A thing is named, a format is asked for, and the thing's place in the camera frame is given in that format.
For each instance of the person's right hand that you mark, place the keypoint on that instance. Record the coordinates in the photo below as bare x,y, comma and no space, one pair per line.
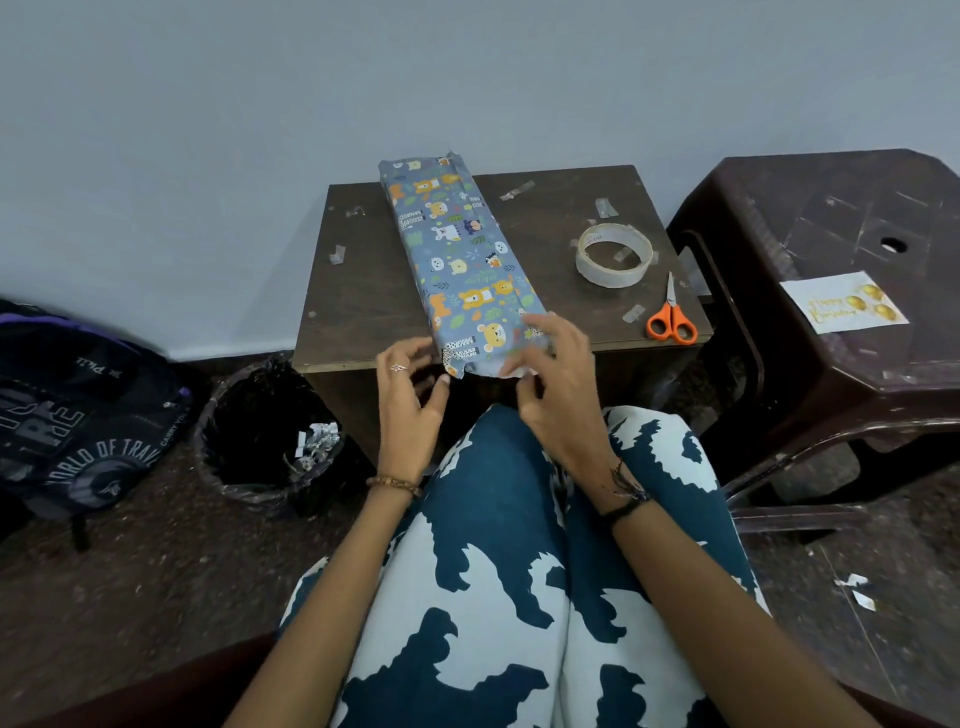
570,412

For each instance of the person's left hand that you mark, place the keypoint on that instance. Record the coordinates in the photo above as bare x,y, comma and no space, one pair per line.
405,435

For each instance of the clear tape roll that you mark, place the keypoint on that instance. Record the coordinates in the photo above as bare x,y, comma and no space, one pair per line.
589,270

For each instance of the happy birthday card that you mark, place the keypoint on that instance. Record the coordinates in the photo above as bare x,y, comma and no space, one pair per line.
814,304

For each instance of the person's left forearm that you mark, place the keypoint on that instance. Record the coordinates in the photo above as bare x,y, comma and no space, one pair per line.
322,622

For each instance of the person's right forearm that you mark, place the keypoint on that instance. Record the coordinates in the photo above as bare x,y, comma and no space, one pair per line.
720,622

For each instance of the crumpled paper scraps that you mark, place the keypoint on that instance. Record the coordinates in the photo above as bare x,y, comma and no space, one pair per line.
315,446

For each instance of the small dark wooden table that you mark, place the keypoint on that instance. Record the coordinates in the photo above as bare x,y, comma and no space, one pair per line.
352,307

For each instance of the teal white patterned trousers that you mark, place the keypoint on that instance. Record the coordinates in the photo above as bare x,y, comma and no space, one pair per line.
495,540

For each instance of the black lined trash bin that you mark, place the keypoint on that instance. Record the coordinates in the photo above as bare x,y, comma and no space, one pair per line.
240,442

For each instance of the brown plastic stool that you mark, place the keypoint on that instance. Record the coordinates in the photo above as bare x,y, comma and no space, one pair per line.
787,375

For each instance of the crumpled clear tape piece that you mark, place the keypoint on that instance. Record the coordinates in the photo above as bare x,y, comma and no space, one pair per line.
517,190

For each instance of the white paper scrap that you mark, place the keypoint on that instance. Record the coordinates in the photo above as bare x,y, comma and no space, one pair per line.
864,600
853,580

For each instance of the black purple backpack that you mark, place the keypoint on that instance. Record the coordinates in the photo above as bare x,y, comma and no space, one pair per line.
75,420

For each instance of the dark red seat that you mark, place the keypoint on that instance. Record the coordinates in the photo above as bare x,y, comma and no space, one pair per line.
187,690

